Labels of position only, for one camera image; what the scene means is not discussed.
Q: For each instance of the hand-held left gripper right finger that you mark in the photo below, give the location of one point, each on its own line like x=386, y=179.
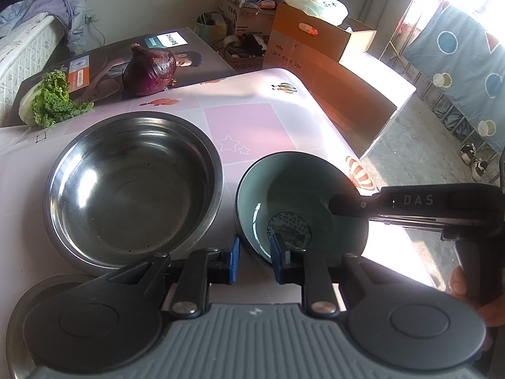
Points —
x=276, y=256

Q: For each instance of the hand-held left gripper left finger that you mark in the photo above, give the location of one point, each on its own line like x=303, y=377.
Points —
x=234, y=258

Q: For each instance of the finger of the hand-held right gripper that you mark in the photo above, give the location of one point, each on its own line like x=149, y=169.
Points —
x=347, y=205

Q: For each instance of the teal ceramic bowl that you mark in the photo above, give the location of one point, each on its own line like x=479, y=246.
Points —
x=300, y=189

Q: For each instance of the deep stainless steel bowl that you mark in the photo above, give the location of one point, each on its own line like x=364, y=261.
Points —
x=130, y=189

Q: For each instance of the person's right hand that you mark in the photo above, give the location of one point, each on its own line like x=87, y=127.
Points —
x=491, y=314

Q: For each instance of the black white sneaker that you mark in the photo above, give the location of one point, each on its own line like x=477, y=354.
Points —
x=480, y=167
x=468, y=154

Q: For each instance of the long cardboard box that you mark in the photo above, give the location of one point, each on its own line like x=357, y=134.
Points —
x=355, y=94

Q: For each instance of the blue blanket with circles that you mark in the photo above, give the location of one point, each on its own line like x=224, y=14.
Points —
x=461, y=71

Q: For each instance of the open brown cardboard box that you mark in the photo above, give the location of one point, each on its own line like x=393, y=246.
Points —
x=300, y=47

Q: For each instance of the tape roll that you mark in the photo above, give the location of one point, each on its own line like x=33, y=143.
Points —
x=232, y=41

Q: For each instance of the white plastic bag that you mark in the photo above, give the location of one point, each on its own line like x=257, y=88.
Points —
x=315, y=4

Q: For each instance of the red onion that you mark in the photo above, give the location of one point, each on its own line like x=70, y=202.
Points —
x=150, y=71

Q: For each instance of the printed cardboard box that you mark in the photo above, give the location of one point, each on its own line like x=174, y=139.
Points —
x=244, y=17

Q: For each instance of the small green box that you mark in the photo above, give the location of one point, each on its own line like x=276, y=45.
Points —
x=211, y=27

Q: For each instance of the napa cabbage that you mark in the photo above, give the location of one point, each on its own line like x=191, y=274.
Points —
x=51, y=98

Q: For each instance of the white quilted mattress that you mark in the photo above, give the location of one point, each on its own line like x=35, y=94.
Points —
x=23, y=47

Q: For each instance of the pile of blue clothes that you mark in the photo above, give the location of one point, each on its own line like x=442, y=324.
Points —
x=51, y=4

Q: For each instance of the wall socket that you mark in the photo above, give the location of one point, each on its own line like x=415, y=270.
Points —
x=91, y=18

